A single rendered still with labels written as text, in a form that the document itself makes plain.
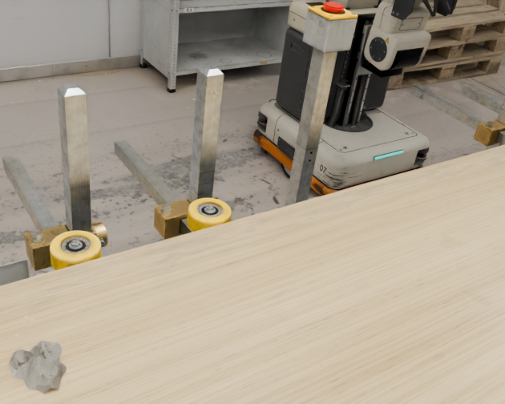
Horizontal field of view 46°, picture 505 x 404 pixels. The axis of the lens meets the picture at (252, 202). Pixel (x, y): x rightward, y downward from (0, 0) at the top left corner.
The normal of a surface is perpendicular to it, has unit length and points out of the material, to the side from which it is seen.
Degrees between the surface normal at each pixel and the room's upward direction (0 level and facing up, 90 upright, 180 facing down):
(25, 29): 90
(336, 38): 90
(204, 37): 90
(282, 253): 0
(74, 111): 90
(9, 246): 0
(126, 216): 0
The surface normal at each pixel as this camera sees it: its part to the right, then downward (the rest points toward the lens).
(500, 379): 0.11, -0.83
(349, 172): 0.54, 0.52
